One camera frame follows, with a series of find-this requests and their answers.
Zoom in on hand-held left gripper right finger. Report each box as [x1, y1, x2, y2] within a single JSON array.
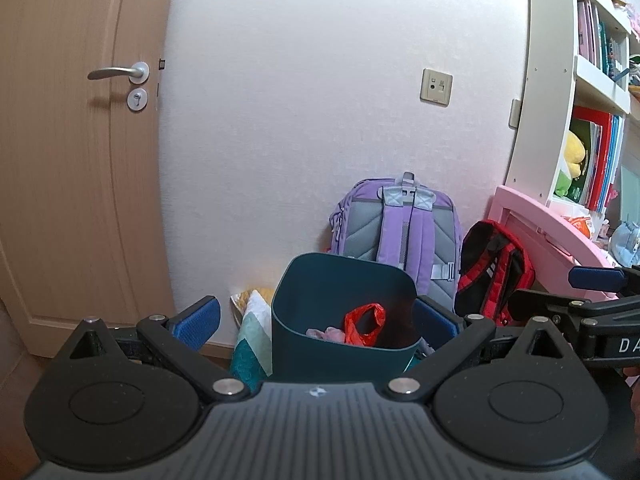
[[375, 296, 569, 404]]

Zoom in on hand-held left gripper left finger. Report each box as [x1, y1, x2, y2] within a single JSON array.
[[65, 296, 266, 404]]

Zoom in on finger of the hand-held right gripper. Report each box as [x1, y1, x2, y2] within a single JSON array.
[[507, 287, 593, 333], [568, 265, 640, 297]]

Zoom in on red plastic bag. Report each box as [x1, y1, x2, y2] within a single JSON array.
[[343, 302, 387, 347]]

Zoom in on pink cloth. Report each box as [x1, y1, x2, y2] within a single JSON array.
[[306, 326, 347, 344]]

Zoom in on dark teal trash bin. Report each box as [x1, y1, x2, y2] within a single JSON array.
[[271, 252, 426, 387]]

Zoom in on person's right hand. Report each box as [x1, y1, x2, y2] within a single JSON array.
[[622, 366, 640, 461]]

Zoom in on light blue plush toy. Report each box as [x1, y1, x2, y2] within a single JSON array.
[[610, 222, 640, 267]]

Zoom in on orange snack packet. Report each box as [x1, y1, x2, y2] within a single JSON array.
[[564, 214, 607, 239]]

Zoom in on teal cream zigzag quilt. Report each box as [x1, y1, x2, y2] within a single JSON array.
[[229, 287, 437, 382]]

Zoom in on yellow patterned cloth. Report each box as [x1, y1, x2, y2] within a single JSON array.
[[230, 287, 274, 312]]

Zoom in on red black backpack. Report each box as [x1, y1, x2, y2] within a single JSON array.
[[454, 220, 536, 329]]

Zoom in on pink desk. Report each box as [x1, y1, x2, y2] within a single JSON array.
[[487, 185, 640, 306]]

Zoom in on purple grey backpack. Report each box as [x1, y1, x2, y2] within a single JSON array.
[[327, 172, 461, 314]]

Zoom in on row of red books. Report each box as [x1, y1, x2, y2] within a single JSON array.
[[572, 106, 627, 214]]

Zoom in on yellow green plush toy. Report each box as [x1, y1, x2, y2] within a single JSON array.
[[552, 130, 589, 199]]

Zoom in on beige wooden door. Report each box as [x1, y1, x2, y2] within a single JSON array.
[[0, 0, 181, 361]]

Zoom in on white bookshelf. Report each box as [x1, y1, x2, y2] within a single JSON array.
[[502, 0, 640, 212]]

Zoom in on row of pink green books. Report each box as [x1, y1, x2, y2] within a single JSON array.
[[577, 0, 632, 79]]

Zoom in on beige wall socket plate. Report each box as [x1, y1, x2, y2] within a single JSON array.
[[420, 67, 454, 107]]

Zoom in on silver door handle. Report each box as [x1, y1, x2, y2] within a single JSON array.
[[87, 61, 151, 84]]

